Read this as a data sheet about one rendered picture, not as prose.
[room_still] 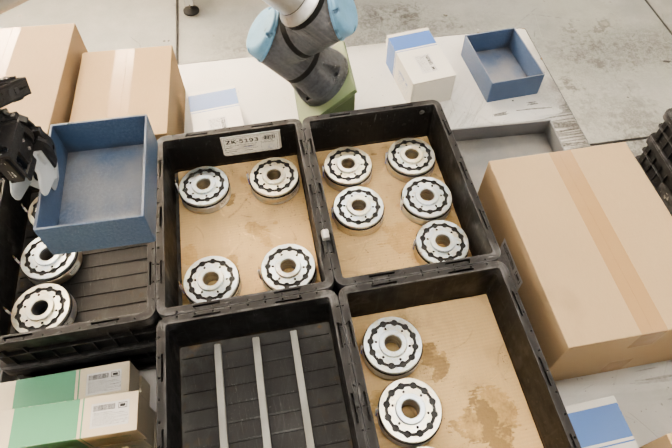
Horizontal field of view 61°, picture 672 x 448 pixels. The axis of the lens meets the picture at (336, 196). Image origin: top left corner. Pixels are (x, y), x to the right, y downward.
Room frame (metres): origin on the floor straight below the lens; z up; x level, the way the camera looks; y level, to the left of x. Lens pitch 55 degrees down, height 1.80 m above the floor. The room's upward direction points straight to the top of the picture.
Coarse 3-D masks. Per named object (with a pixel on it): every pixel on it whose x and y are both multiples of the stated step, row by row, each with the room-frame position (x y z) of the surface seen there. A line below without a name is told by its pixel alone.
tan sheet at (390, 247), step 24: (384, 144) 0.83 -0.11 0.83; (384, 168) 0.76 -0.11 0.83; (336, 192) 0.70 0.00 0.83; (384, 192) 0.70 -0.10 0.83; (384, 216) 0.64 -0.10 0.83; (456, 216) 0.64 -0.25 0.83; (336, 240) 0.58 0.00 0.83; (360, 240) 0.58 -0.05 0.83; (384, 240) 0.58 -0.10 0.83; (408, 240) 0.58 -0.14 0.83; (360, 264) 0.53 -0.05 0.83; (384, 264) 0.53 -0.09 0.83; (408, 264) 0.53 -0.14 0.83
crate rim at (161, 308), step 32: (224, 128) 0.79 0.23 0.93; (256, 128) 0.79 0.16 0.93; (160, 160) 0.71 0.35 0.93; (160, 192) 0.63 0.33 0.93; (160, 224) 0.56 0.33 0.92; (320, 224) 0.55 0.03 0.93; (160, 256) 0.49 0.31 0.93; (160, 288) 0.43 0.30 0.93; (288, 288) 0.43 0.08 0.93; (320, 288) 0.43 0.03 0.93
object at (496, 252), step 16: (336, 112) 0.84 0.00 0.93; (352, 112) 0.83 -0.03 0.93; (368, 112) 0.83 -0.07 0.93; (384, 112) 0.84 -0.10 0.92; (304, 128) 0.79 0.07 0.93; (448, 128) 0.79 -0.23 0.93; (320, 176) 0.66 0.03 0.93; (464, 176) 0.66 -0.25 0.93; (320, 192) 0.64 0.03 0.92; (320, 208) 0.59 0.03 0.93; (480, 208) 0.59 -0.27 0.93; (496, 240) 0.52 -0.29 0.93; (336, 256) 0.49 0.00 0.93; (480, 256) 0.49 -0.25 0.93; (496, 256) 0.49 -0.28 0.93; (336, 272) 0.46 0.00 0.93; (384, 272) 0.46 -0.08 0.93; (400, 272) 0.46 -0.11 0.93; (416, 272) 0.46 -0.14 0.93
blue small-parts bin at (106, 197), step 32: (64, 128) 0.61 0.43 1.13; (96, 128) 0.62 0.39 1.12; (128, 128) 0.62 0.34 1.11; (64, 160) 0.58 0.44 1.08; (96, 160) 0.59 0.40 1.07; (128, 160) 0.59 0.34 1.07; (64, 192) 0.52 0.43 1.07; (96, 192) 0.52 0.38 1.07; (128, 192) 0.52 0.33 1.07; (64, 224) 0.42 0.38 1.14; (96, 224) 0.43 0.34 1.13; (128, 224) 0.43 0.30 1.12
